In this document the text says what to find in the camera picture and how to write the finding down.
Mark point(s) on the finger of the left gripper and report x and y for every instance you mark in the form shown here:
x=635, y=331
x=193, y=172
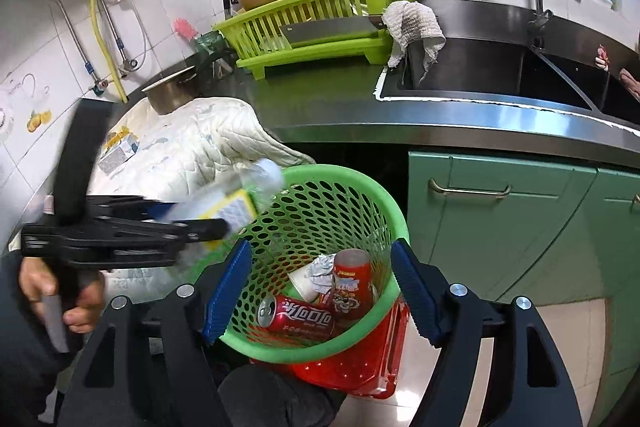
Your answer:
x=129, y=207
x=197, y=231

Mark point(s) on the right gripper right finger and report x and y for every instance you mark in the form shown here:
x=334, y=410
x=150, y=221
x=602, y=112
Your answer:
x=528, y=383

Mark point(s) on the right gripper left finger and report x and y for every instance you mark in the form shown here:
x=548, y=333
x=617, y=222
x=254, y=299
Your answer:
x=145, y=364

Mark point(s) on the clear plastic bottle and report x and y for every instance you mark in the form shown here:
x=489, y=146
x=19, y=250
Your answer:
x=235, y=196

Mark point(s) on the white milk carton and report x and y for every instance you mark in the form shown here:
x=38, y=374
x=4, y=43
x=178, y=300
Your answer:
x=118, y=154

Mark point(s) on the white paper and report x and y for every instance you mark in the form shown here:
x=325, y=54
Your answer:
x=320, y=271

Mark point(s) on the red cola can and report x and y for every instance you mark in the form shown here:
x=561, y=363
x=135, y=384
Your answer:
x=280, y=314

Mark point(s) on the red instant noodle cup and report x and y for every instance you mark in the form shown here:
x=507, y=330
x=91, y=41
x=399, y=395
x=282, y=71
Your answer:
x=352, y=295

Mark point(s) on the yellow snack wrapper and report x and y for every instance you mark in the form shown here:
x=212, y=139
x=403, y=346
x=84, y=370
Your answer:
x=114, y=137

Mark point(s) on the white paper cup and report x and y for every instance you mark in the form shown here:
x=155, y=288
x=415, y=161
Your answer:
x=303, y=285

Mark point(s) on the person's left hand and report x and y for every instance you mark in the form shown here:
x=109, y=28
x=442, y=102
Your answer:
x=37, y=281

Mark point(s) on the white quilted cloth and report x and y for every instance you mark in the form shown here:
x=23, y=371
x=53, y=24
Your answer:
x=186, y=149

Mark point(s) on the metal pot with plate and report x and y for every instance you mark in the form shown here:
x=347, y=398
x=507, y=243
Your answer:
x=169, y=93

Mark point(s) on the red plastic stool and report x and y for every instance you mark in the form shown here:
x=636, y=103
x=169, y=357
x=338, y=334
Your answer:
x=367, y=370

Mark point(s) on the green utensil jar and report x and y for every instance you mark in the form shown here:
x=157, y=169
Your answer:
x=216, y=57

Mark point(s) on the green cabinet door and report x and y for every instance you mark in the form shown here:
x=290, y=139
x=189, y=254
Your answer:
x=484, y=221

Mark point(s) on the pink brush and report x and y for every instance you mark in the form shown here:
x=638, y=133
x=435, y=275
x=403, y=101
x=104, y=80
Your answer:
x=184, y=29

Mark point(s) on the green dish rack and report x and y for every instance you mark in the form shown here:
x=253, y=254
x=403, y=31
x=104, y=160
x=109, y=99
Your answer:
x=256, y=37

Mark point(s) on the steel cleaver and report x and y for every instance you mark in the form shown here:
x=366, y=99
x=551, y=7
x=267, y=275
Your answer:
x=332, y=29

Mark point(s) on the white dish rag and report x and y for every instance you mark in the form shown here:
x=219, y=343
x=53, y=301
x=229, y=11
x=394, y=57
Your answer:
x=409, y=22

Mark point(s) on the steel sink basin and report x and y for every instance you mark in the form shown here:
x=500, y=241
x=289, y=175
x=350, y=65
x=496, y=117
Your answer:
x=491, y=52

